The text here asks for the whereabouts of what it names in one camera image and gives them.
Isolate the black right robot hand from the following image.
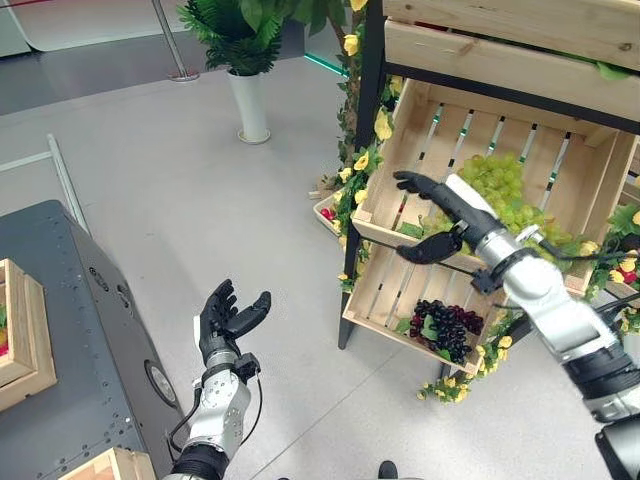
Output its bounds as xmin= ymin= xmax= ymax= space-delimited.
xmin=393 ymin=170 xmax=500 ymax=264

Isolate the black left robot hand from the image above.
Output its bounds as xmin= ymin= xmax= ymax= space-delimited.
xmin=193 ymin=278 xmax=273 ymax=367

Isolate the slatted wooden crate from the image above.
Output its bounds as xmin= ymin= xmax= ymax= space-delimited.
xmin=351 ymin=77 xmax=639 ymax=297
xmin=341 ymin=244 xmax=511 ymax=377

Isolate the green grape bunch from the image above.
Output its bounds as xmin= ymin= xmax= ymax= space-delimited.
xmin=418 ymin=152 xmax=576 ymax=263

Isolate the yellow flower vine garland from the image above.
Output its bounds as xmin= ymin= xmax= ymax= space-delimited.
xmin=319 ymin=0 xmax=404 ymax=294

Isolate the dark purple grape bunch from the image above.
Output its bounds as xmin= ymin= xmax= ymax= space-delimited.
xmin=408 ymin=298 xmax=485 ymax=365

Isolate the red fruit tray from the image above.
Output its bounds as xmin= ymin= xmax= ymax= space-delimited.
xmin=312 ymin=191 xmax=346 ymax=236

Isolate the dark grey metal cart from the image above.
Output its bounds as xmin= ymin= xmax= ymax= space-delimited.
xmin=0 ymin=199 xmax=184 ymax=480

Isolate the plain wooden crate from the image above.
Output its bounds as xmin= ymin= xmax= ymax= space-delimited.
xmin=381 ymin=0 xmax=640 ymax=109

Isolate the yellow flower leaf cluster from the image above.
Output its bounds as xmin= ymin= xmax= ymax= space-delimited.
xmin=579 ymin=203 xmax=640 ymax=335

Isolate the light wooden box corner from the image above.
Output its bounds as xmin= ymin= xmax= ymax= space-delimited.
xmin=58 ymin=446 xmax=157 ymax=480

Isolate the small wooden crate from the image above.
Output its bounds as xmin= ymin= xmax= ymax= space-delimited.
xmin=0 ymin=258 xmax=58 ymax=412

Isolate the white tall plant pot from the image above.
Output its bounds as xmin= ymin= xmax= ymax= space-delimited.
xmin=226 ymin=69 xmax=272 ymax=145

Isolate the green fern plant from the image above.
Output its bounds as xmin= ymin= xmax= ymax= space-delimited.
xmin=176 ymin=0 xmax=351 ymax=77

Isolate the black metal shelf frame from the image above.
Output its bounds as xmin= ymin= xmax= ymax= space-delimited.
xmin=337 ymin=0 xmax=640 ymax=350

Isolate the grey metal floor rail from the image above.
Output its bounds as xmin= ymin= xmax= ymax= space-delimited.
xmin=0 ymin=132 xmax=92 ymax=236

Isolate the silver stanchion post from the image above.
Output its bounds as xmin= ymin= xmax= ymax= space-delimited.
xmin=152 ymin=0 xmax=201 ymax=82

